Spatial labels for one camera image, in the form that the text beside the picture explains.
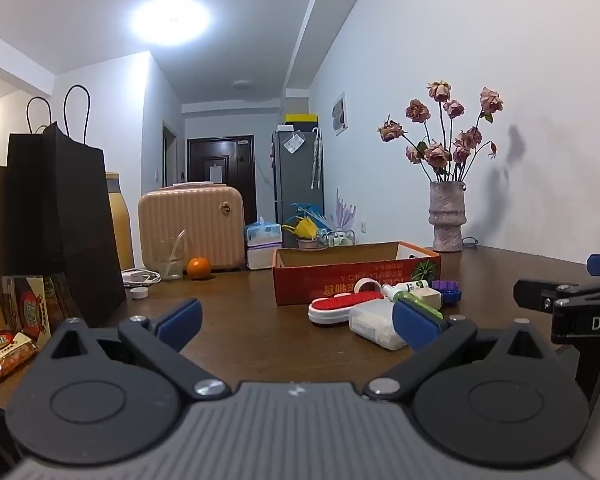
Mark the colourful snack box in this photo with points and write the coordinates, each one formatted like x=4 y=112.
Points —
x=32 y=305

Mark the red white lint brush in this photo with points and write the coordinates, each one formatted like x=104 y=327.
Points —
x=345 y=305

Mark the dark brown door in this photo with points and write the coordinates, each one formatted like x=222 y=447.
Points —
x=222 y=175

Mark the pink flower pot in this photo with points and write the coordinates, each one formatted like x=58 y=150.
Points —
x=307 y=243

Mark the yellow box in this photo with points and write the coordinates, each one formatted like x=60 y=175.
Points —
x=301 y=118

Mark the grey refrigerator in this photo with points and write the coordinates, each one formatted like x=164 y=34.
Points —
x=292 y=180

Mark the blue plastic item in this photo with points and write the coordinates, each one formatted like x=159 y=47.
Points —
x=307 y=208

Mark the blue ridged cap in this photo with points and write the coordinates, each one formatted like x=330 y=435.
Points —
x=452 y=298

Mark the white plastic container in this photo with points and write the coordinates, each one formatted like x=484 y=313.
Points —
x=427 y=300

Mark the dried pink roses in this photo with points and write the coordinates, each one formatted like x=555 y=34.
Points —
x=440 y=145

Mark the red gold snack packet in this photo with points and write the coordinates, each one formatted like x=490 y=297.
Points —
x=5 y=355

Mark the folded umbrella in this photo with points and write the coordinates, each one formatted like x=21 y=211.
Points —
x=317 y=157

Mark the pink ribbed suitcase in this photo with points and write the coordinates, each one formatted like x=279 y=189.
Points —
x=190 y=225

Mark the purple ridged cap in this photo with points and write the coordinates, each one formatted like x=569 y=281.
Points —
x=445 y=285

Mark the side door frame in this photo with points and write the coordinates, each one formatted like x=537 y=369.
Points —
x=170 y=152

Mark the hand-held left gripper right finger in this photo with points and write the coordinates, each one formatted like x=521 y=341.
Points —
x=414 y=325

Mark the black paper bag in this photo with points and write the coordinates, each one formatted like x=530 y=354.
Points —
x=65 y=220

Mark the round ceiling light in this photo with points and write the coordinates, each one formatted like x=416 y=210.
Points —
x=172 y=20

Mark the orange cardboard box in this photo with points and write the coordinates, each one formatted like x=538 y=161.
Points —
x=330 y=280

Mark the pink textured vase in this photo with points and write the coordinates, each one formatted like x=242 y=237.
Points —
x=447 y=217

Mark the small ceiling lamp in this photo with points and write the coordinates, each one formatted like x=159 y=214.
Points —
x=242 y=84

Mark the white wall socket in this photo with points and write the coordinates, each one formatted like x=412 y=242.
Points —
x=363 y=225

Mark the plastic sheet on refrigerator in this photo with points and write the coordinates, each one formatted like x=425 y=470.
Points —
x=294 y=141

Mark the clear glass with straw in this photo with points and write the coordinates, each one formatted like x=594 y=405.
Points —
x=169 y=262

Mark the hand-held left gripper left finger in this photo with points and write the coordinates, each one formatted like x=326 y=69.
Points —
x=180 y=322

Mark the orange fruit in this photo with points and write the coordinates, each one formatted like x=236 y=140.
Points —
x=198 y=268

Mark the small white cap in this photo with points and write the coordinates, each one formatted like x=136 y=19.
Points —
x=139 y=293

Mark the purple decorative plant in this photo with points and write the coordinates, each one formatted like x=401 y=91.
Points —
x=345 y=212

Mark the white plastic box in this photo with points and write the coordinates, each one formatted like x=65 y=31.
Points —
x=372 y=325

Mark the white wall panel box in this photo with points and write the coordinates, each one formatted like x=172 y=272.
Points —
x=339 y=114

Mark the yellow bottle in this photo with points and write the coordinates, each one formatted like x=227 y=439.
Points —
x=120 y=220

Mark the white green bottle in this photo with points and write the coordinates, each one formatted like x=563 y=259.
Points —
x=405 y=288

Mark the white purple tissue pack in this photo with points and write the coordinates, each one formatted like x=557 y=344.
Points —
x=262 y=257

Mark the yellow watering can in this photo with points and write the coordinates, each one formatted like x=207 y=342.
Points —
x=305 y=226

